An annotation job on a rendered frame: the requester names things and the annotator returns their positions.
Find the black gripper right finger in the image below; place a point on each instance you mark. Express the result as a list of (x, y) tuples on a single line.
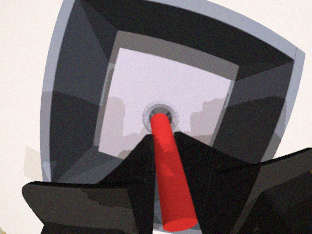
[(224, 189)]

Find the white plate with hole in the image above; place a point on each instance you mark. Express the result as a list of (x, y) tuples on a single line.
[(142, 82)]

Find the red peg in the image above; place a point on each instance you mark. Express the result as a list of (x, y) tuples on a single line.
[(177, 210)]

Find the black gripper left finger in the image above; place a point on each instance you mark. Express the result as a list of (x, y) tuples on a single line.
[(122, 200)]

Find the grey open box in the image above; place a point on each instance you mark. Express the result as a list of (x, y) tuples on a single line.
[(264, 70)]

